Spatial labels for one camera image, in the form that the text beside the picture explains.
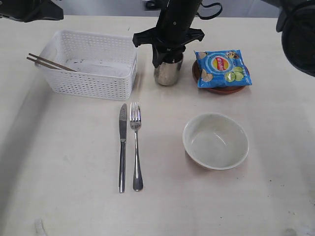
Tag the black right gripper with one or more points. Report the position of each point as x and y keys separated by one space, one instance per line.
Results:
x=162 y=40

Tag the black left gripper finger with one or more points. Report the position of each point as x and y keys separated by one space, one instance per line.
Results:
x=30 y=10

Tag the stainless steel cup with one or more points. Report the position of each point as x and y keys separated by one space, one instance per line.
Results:
x=167 y=74

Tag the wooden chopstick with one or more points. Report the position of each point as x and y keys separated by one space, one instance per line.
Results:
x=46 y=61
x=48 y=65

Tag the blue chips bag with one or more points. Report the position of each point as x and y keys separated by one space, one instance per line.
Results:
x=222 y=69

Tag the white perforated plastic basket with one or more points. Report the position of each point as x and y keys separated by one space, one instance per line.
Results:
x=100 y=66

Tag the silver fork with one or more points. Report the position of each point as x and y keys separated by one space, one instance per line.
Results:
x=135 y=124

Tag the brown round plate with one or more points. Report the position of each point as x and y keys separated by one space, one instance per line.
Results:
x=222 y=91

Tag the silver table knife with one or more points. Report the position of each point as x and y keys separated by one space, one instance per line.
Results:
x=122 y=130

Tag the pale green bowl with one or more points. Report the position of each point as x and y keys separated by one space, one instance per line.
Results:
x=215 y=141

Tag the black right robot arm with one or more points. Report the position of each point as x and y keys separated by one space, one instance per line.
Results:
x=295 y=21

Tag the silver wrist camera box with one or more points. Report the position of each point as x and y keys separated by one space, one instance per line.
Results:
x=151 y=5

